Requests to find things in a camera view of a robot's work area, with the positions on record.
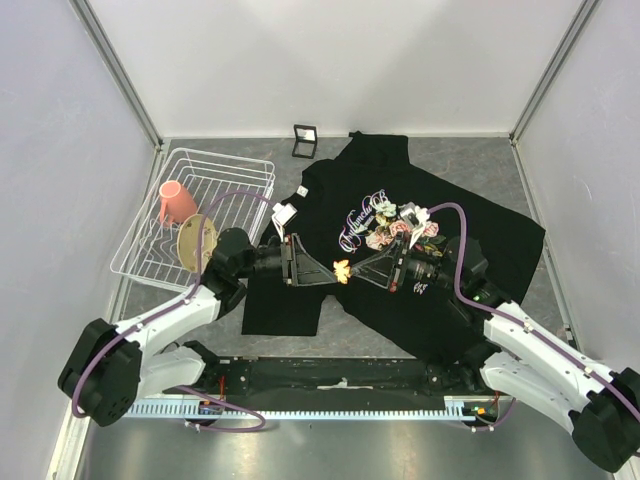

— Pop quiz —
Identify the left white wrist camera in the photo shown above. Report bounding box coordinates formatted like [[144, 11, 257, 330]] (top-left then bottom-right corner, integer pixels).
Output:
[[271, 203, 297, 242]]

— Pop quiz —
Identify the orange butterfly brooch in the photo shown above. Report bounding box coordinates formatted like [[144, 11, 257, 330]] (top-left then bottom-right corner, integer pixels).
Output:
[[333, 259, 351, 285]]

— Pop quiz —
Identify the tan round plate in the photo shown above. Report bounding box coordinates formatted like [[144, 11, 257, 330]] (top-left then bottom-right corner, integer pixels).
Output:
[[177, 214, 218, 273]]

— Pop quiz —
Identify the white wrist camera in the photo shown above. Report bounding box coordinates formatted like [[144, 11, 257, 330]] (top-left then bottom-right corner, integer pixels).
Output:
[[271, 203, 297, 242], [399, 202, 430, 248]]

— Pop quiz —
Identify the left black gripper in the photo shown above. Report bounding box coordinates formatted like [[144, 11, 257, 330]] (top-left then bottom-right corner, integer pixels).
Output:
[[236, 233, 337, 286]]

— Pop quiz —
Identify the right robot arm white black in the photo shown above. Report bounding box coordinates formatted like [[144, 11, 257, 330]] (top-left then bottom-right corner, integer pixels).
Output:
[[334, 235, 639, 473]]

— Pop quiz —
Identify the small black open box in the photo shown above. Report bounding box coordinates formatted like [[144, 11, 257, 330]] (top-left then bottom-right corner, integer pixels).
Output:
[[291, 124, 318, 159]]

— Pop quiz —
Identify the black printed t-shirt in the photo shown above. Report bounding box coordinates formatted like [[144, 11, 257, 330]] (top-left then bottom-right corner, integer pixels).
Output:
[[242, 132, 544, 364]]

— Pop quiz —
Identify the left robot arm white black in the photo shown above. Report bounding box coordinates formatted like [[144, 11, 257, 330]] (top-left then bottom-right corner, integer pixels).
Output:
[[58, 228, 337, 427]]

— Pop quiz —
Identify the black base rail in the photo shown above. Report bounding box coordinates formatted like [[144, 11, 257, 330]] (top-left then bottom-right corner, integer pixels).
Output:
[[193, 357, 497, 399]]

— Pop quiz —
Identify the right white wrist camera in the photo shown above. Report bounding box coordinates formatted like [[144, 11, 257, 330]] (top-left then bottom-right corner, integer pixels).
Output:
[[399, 202, 430, 248]]

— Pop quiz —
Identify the pink plastic cup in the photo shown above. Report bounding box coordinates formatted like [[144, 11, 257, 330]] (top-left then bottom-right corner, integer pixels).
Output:
[[159, 180, 198, 227]]

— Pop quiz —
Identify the toothed aluminium cable rail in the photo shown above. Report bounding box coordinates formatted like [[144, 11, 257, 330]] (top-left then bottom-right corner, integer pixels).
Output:
[[124, 396, 475, 422]]

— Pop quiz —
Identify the white wire basket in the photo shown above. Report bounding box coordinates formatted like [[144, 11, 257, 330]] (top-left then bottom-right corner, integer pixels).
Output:
[[110, 148, 275, 292]]

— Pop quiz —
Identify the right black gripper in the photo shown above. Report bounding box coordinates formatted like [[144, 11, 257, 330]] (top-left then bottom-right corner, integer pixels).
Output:
[[350, 231, 461, 291]]

